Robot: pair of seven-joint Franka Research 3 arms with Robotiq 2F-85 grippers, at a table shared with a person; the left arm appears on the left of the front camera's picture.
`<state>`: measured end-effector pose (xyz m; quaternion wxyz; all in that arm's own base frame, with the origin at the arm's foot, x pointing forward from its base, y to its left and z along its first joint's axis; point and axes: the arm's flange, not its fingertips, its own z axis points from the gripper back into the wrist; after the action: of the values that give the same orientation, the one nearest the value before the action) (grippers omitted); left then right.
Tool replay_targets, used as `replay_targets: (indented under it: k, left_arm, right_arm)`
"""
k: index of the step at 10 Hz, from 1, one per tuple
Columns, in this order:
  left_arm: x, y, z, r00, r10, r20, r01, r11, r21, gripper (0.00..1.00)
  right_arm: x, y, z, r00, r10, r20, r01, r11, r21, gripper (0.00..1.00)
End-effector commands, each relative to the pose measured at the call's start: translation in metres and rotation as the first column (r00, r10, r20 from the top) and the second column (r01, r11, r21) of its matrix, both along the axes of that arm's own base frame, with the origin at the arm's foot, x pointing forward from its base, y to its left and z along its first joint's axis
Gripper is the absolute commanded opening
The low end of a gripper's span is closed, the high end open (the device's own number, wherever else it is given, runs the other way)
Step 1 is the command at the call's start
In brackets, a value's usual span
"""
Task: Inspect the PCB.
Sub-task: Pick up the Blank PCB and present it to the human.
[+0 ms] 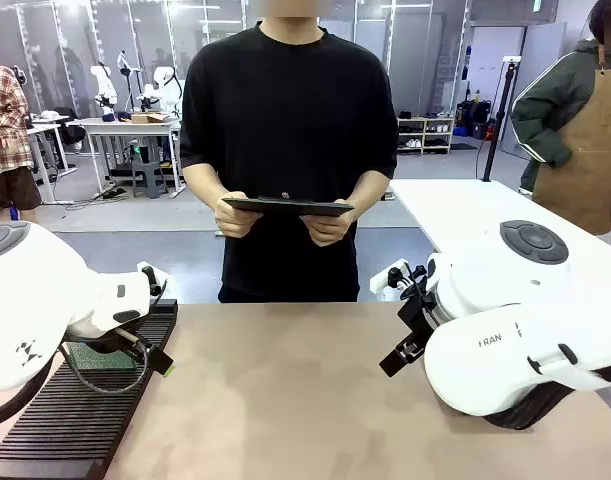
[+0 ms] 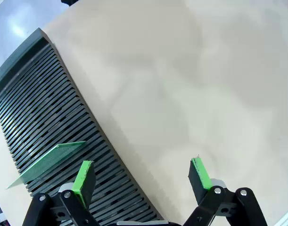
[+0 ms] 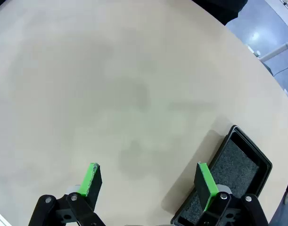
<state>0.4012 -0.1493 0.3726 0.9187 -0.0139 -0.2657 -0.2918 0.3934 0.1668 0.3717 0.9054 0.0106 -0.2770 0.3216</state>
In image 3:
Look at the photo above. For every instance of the black person clothing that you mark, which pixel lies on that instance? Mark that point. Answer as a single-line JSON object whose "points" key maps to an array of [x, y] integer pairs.
{"points": [[224, 9]]}

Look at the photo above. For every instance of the white round pipe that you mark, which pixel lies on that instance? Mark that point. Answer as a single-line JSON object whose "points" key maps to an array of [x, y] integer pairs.
{"points": [[280, 48]]}

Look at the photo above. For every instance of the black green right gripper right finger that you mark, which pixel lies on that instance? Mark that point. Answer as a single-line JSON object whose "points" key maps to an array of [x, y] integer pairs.
{"points": [[206, 183]]}

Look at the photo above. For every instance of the grey foam tray insert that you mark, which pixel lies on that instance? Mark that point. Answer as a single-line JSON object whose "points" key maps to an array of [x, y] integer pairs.
{"points": [[235, 164]]}

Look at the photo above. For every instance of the black rectangular plastic tray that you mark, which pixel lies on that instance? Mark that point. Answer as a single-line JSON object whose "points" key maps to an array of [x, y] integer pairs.
{"points": [[264, 162]]}

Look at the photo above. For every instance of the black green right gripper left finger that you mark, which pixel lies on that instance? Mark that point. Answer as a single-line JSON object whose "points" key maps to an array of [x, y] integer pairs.
{"points": [[88, 183]]}

